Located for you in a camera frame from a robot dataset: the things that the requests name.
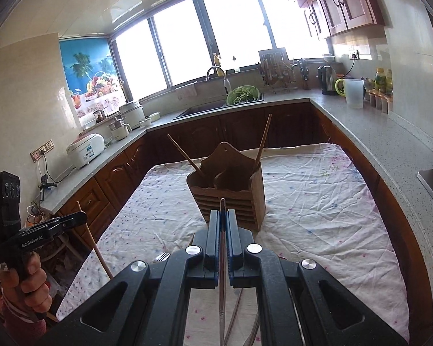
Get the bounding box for metal dish rack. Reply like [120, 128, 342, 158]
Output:
[259, 63, 298, 94]

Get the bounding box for green colander with vegetables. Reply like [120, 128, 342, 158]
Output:
[226, 85, 260, 106]

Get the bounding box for tropical fruit wall poster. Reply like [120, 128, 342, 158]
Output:
[59, 38, 127, 119]

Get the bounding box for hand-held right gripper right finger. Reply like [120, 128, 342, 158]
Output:
[228, 209, 408, 346]

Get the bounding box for metal chopstick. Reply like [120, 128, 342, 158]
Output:
[218, 198, 227, 346]

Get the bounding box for person's left forearm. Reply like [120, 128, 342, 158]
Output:
[2, 294, 47, 346]

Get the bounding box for small black tripod device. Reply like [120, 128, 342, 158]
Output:
[38, 175, 57, 202]

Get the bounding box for chrome kitchen faucet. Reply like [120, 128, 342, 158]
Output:
[206, 66, 232, 98]

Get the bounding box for white dish towel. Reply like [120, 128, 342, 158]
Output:
[175, 84, 198, 101]

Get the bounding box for tangled cables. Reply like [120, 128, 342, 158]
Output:
[25, 202, 49, 224]

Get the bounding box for steel electric kettle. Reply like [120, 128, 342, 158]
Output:
[317, 65, 338, 96]

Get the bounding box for grey kitchen countertop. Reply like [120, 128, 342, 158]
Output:
[40, 88, 433, 332]

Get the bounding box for dark kitchen sink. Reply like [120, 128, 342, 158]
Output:
[172, 92, 266, 121]

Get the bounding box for chopsticks in holder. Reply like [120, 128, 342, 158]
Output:
[167, 134, 203, 177]

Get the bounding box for wooden utensil holder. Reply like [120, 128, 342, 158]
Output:
[186, 142, 268, 232]

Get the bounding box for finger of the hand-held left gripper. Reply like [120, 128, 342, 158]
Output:
[47, 211, 88, 233]

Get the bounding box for white rice cooker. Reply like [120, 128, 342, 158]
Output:
[66, 133, 106, 170]

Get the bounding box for person's left hand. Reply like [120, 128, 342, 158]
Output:
[2, 253, 52, 321]

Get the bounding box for yellow oil bottle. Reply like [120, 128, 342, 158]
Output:
[374, 67, 387, 92]

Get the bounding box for wooden cutting board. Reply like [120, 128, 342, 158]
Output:
[258, 48, 287, 66]

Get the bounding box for wall socket strip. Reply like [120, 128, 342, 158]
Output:
[30, 140, 55, 162]

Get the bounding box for yellow dish soap bottle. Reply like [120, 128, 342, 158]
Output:
[213, 53, 226, 77]

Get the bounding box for wooden upper cabinets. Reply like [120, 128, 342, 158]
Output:
[278, 0, 387, 40]

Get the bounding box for white electric pot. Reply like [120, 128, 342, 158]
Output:
[119, 100, 145, 130]

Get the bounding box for spice jar set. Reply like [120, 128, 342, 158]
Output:
[368, 90, 394, 113]

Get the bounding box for kitchen window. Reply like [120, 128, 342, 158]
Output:
[110, 0, 333, 101]

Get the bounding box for knife block with scissors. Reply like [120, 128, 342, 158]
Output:
[298, 59, 311, 91]

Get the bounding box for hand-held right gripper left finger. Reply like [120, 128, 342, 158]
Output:
[56, 209, 221, 346]

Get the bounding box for white floral tablecloth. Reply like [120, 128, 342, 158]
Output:
[56, 143, 410, 346]

